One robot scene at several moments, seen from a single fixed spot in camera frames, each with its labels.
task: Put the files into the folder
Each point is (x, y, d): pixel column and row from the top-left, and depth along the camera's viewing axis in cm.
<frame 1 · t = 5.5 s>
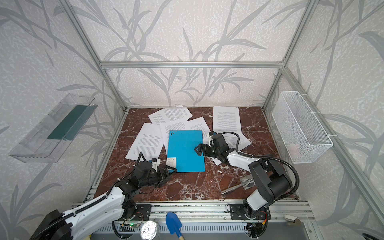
left hand: (175, 170, 80), fingers open
right hand: (200, 145, 91), fingers open
teal folder: (181, 157, 94), on the table
far left paper sheet: (149, 141, 104), on the table
middle paper sheet: (165, 128, 110), on the table
centre right paper sheet: (199, 124, 114), on the table
top right paper sheet: (226, 119, 117), on the table

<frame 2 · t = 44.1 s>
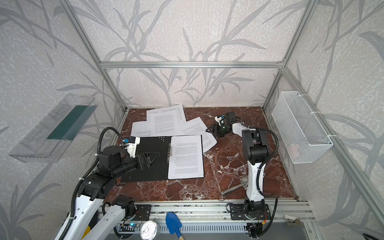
left hand: (155, 150, 69), fingers open
right hand: (209, 127, 101), fingers open
teal folder: (162, 171, 90), on the table
top right paper sheet: (185, 159, 94), on the table
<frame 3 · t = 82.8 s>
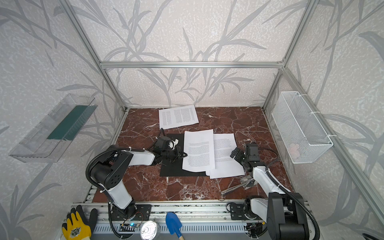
left hand: (189, 150, 91), fingers closed
right hand: (237, 150, 91), fingers open
far left paper sheet: (199, 146, 100), on the table
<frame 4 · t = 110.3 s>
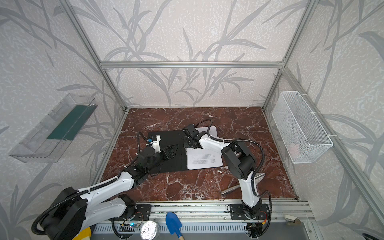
left hand: (175, 143, 82), fingers open
right hand: (186, 138, 96), fingers closed
teal folder: (181, 161, 93), on the table
